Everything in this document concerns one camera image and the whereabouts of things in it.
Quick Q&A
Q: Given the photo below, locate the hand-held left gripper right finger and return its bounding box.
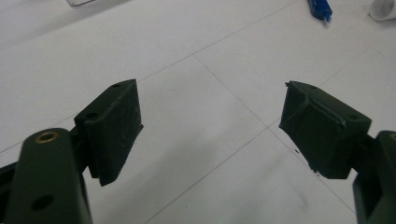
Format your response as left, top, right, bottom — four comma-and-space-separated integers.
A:
278, 80, 373, 180

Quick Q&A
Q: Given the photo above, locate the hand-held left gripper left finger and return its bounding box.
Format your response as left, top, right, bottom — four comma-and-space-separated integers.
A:
74, 78, 144, 187

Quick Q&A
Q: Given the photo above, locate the blue pen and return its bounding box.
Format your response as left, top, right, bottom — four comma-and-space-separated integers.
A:
307, 0, 333, 23

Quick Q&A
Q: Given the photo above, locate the clear plastic organizer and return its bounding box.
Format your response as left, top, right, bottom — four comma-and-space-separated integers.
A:
65, 0, 97, 7

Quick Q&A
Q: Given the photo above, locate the white and green glue stick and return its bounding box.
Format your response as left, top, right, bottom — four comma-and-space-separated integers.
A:
369, 0, 396, 22

